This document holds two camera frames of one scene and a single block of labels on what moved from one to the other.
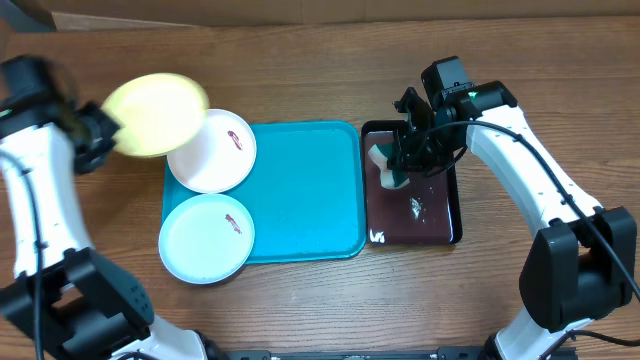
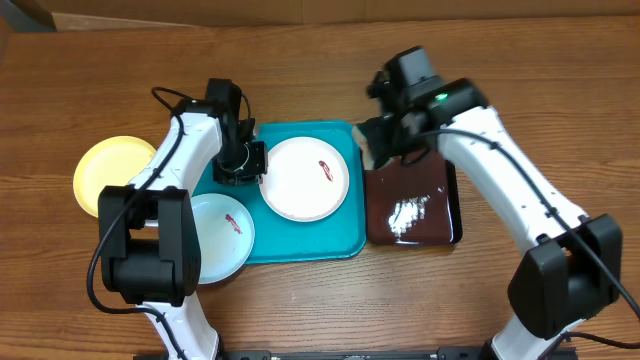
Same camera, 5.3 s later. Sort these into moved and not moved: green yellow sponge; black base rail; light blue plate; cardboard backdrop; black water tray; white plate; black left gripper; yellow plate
Moved: white plate; black left gripper; green yellow sponge; yellow plate
Not moved: light blue plate; black base rail; cardboard backdrop; black water tray
